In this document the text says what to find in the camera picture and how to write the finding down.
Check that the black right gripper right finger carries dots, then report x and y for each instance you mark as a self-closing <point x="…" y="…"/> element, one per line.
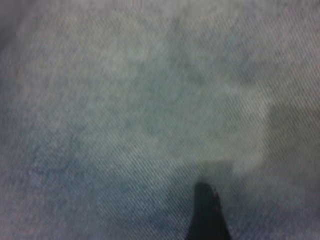
<point x="217" y="225"/>

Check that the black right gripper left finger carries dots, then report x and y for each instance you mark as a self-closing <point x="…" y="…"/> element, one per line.
<point x="200" y="220"/>

